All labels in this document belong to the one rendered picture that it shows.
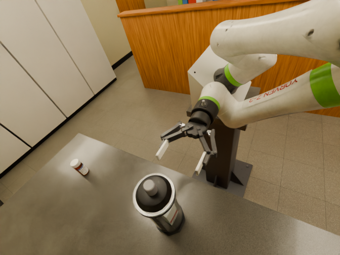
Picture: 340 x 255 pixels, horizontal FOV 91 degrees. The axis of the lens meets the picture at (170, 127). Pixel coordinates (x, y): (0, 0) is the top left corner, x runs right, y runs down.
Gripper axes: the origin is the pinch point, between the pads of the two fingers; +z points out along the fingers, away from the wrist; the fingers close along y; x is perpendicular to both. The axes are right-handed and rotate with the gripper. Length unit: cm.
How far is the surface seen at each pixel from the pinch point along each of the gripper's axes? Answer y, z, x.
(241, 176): 17, -61, 111
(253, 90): 12, -66, 18
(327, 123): 83, -157, 112
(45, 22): -247, -114, -13
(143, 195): -0.9, 14.1, -6.2
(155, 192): 1.7, 12.4, -6.8
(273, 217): 29.7, -2.2, 17.8
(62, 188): -50, 23, 18
